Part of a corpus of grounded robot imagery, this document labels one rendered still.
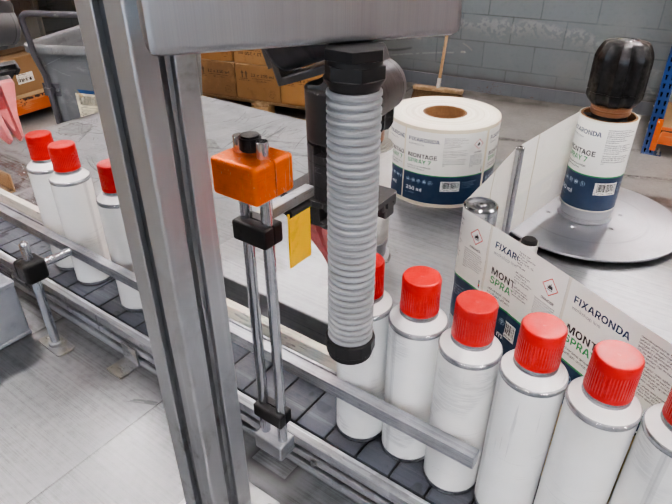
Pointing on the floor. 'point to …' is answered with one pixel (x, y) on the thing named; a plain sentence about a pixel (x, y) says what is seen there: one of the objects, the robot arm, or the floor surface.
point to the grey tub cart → (66, 67)
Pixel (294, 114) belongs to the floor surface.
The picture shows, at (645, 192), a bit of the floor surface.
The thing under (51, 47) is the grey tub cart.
